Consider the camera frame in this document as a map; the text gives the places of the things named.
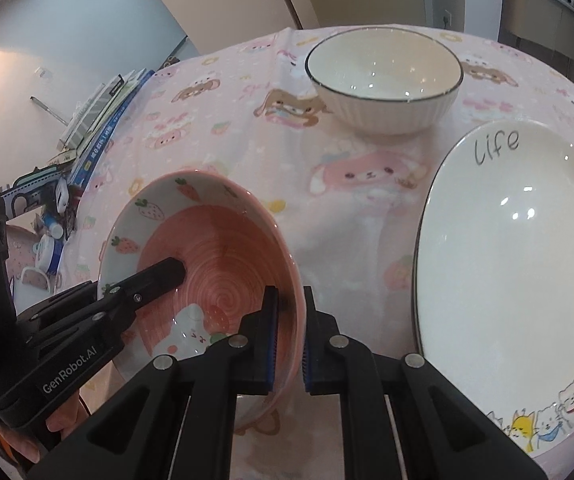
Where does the stack of books and boxes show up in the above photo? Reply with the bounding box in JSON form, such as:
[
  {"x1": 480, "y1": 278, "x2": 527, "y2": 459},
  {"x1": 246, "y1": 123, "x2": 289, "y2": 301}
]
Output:
[{"x1": 67, "y1": 71, "x2": 156, "y2": 187}]

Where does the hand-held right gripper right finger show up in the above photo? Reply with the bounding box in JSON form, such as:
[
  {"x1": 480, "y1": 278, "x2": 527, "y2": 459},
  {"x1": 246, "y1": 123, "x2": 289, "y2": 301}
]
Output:
[{"x1": 303, "y1": 286, "x2": 548, "y2": 480}]

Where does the large pink strawberry bowl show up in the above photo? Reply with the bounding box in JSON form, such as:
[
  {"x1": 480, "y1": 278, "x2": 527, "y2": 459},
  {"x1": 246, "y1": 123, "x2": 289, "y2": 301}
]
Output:
[{"x1": 98, "y1": 170, "x2": 308, "y2": 433}]

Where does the grey mop handle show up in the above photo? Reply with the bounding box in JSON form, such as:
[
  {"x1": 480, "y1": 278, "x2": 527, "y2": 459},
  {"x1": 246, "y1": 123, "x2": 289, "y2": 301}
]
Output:
[{"x1": 30, "y1": 96, "x2": 68, "y2": 124}]

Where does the pink fabric bag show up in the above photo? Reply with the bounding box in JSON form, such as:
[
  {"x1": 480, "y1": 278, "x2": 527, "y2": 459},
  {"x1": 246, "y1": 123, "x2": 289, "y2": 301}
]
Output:
[{"x1": 4, "y1": 224, "x2": 42, "y2": 281}]

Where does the white and blue jar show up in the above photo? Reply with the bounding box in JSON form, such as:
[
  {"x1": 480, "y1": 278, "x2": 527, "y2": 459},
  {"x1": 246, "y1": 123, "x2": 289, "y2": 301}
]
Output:
[{"x1": 34, "y1": 235, "x2": 64, "y2": 275}]

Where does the white ribbed bowl dark rim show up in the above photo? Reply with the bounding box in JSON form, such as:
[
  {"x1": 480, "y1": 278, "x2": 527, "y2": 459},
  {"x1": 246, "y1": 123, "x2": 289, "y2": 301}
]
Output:
[{"x1": 305, "y1": 27, "x2": 464, "y2": 135}]

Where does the white plate with cat print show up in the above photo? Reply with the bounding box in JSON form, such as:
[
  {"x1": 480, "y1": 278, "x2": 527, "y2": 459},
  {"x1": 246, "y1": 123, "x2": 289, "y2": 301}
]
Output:
[{"x1": 412, "y1": 120, "x2": 574, "y2": 458}]

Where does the pale green book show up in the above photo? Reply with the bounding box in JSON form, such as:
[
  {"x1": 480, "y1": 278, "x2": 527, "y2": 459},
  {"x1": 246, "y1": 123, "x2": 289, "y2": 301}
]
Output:
[{"x1": 74, "y1": 70, "x2": 142, "y2": 141}]

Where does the grey striped box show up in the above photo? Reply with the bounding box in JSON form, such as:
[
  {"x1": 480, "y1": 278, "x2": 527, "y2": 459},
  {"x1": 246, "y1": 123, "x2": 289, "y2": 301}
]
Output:
[{"x1": 58, "y1": 82, "x2": 112, "y2": 153}]

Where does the person's left hand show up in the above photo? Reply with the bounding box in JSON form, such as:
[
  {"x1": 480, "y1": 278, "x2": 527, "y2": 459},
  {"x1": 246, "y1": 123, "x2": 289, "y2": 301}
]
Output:
[{"x1": 0, "y1": 389, "x2": 92, "y2": 467}]

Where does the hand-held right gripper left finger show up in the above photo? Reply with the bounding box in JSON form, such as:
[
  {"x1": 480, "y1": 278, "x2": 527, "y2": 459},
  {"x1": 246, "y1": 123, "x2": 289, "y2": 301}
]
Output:
[{"x1": 27, "y1": 286, "x2": 280, "y2": 480}]

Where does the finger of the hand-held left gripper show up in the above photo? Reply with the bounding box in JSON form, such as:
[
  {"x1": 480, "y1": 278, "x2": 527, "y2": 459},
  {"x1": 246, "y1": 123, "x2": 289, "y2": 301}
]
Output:
[
  {"x1": 14, "y1": 281, "x2": 102, "y2": 332},
  {"x1": 101, "y1": 257, "x2": 188, "y2": 312}
]

